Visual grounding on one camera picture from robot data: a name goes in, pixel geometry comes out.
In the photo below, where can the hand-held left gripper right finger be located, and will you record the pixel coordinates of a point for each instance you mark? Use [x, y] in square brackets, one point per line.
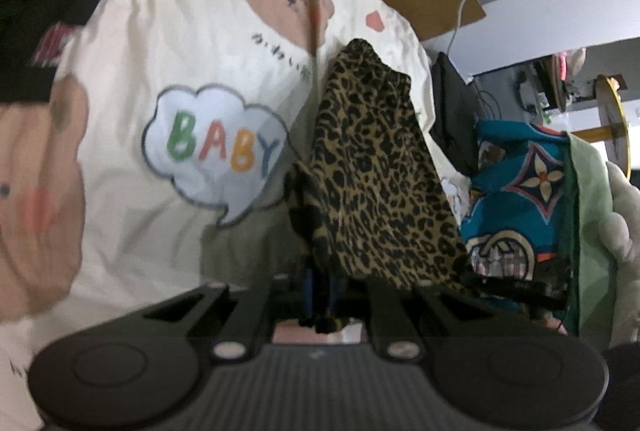
[350, 296]

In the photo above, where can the yellow round table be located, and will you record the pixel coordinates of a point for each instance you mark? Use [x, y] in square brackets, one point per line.
[612, 121]

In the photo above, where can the teal patterned cloth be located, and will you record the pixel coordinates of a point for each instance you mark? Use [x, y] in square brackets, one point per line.
[520, 191]

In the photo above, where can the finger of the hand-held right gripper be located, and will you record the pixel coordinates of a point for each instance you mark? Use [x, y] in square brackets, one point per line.
[505, 286]

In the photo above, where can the black folded garment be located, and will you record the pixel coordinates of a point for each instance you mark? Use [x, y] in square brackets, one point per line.
[455, 111]

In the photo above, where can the green cloth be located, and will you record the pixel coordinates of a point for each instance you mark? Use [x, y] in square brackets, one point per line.
[592, 231]

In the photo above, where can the bear print bed sheet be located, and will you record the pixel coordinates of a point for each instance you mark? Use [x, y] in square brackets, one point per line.
[175, 136]

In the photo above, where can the cream plush toy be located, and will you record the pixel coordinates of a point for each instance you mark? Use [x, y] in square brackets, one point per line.
[625, 251]

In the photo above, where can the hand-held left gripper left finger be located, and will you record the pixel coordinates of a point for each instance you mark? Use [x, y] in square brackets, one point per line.
[292, 293]

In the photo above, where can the leopard print garment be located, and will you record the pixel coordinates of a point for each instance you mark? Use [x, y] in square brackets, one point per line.
[370, 181]

